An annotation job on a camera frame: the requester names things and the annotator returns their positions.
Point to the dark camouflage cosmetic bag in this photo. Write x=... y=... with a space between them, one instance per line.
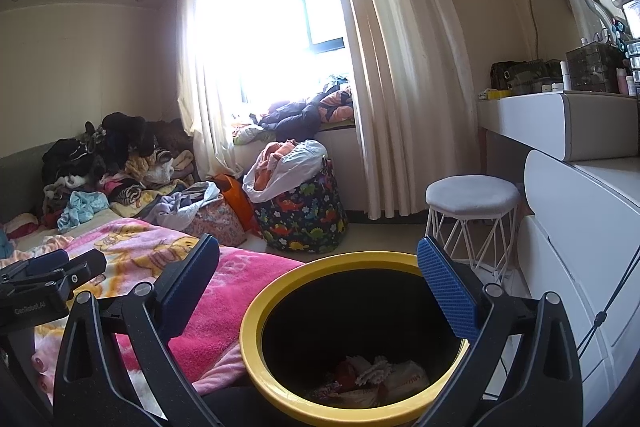
x=515 y=77

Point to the pink printed blanket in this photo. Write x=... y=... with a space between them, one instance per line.
x=240 y=277

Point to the light blue cloth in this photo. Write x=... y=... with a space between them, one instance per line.
x=80 y=207

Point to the small yellow box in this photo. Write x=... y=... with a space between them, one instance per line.
x=492 y=94

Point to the white liner bag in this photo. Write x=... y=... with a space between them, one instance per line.
x=302 y=163

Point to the wavy frame mirror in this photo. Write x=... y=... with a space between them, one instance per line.
x=565 y=2

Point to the heap of navy orange clothes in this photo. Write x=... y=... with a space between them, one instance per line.
x=300 y=109

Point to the dark framed window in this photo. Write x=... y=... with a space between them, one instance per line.
x=280 y=7

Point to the pink bottle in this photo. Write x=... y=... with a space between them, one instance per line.
x=621 y=82

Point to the white bottle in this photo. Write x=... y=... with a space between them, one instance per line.
x=565 y=76

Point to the yellow rimmed black trash bin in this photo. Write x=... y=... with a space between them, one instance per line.
x=250 y=342

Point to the person's left hand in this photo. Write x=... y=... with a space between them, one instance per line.
x=41 y=363

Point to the dark cloth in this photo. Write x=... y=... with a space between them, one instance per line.
x=225 y=403

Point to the orange pink clothes bundle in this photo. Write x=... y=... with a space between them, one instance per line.
x=272 y=157

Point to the pink red folded cloth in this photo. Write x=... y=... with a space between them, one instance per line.
x=20 y=224

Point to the dark acrylic organizer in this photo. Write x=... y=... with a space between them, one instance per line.
x=592 y=67

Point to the white foam fruit net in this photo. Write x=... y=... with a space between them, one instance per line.
x=372 y=369

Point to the white chest of drawers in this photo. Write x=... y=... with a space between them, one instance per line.
x=590 y=232

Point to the white plastic bag red print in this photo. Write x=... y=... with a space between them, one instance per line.
x=410 y=378

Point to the white bay window ledge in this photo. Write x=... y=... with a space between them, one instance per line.
x=342 y=167

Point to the orange bag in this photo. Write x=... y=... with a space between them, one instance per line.
x=235 y=198

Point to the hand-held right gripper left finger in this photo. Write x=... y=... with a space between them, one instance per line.
x=190 y=287

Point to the dinosaur print laundry basket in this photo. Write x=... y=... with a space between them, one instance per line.
x=300 y=214

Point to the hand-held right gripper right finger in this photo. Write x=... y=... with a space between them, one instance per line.
x=447 y=287

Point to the floral fabric bag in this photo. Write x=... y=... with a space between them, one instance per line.
x=220 y=223

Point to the teal patterned cloth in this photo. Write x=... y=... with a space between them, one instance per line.
x=4 y=244

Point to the stacked clear drawer organizer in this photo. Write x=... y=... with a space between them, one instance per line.
x=632 y=52

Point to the large pile of mixed clothes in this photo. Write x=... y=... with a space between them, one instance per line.
x=125 y=132

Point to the white lavender cloth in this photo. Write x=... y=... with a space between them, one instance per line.
x=185 y=202

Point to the cream curtain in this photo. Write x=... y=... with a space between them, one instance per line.
x=400 y=82
x=200 y=57

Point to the white vanity desk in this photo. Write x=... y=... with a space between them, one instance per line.
x=550 y=123

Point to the bed with grey headboard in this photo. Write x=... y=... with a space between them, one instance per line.
x=20 y=177

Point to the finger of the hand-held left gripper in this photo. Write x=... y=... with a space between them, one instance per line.
x=45 y=261
x=86 y=269

